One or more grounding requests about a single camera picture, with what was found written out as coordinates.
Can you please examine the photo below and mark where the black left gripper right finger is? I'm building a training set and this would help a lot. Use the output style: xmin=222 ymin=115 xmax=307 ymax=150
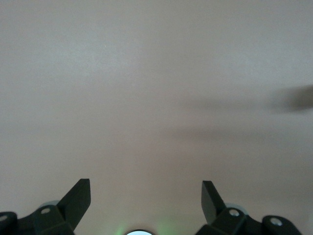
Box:
xmin=195 ymin=181 xmax=300 ymax=235

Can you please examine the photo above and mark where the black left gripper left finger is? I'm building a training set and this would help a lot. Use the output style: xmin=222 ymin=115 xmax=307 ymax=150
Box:
xmin=0 ymin=179 xmax=91 ymax=235

